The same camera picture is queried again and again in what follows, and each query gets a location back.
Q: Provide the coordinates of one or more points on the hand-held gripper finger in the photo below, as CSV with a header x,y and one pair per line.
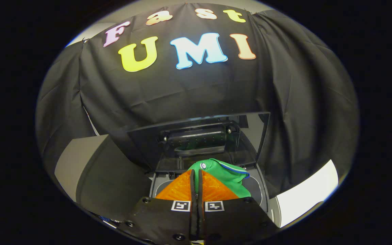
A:
x,y
200,187
192,187

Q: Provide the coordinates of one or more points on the green polo shirt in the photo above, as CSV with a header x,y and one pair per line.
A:
x,y
228,177

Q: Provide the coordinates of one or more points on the dark washing machine lid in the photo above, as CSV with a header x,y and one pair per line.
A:
x,y
250,136

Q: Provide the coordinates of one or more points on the beige and black cabinet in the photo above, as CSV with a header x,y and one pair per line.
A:
x,y
114,177

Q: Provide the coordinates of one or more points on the black backdrop cloth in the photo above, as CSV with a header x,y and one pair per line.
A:
x,y
182,88

